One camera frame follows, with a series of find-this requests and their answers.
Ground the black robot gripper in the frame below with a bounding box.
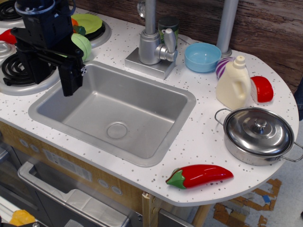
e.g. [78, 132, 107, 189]
[11, 0, 87, 96]

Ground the cream detergent bottle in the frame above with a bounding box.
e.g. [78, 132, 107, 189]
[216, 55, 251, 110]

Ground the silver toy sink basin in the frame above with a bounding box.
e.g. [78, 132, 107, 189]
[28, 61, 196, 167]

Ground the green toy cabbage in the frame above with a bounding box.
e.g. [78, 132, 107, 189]
[71, 33, 92, 61]

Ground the front black stove burner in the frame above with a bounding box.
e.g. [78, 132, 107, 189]
[1, 53, 35, 86]

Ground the orange toy carrot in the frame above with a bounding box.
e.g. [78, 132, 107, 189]
[71, 18, 86, 36]

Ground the back right stove burner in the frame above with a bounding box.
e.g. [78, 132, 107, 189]
[85, 24, 106, 41]

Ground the green plate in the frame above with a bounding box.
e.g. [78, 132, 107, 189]
[71, 14, 103, 34]

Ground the red toy ketchup bottle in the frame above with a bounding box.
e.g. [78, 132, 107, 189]
[0, 29, 17, 45]

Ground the back left stove burner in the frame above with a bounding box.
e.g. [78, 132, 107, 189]
[0, 0, 21, 21]

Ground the silver toy faucet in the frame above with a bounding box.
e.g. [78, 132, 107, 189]
[125, 0, 178, 79]

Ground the dark green can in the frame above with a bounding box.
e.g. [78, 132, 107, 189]
[158, 16, 179, 49]

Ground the light blue bowl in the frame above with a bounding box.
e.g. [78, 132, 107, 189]
[185, 43, 222, 73]

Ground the yellow object bottom left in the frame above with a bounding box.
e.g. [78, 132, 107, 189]
[9, 210, 36, 226]

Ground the purple striped toy onion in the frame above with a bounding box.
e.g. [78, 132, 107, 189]
[215, 57, 235, 79]

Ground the red toy chili pepper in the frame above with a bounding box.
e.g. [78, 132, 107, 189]
[166, 165, 233, 189]

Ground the grey vertical pole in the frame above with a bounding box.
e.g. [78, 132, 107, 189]
[216, 0, 239, 57]

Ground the red toy cheese wedge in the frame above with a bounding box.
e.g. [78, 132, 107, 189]
[250, 76, 274, 104]

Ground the steel pot with lid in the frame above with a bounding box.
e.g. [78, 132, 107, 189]
[214, 107, 303, 166]

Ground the silver oven door handle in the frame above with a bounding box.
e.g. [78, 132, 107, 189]
[18, 162, 130, 227]

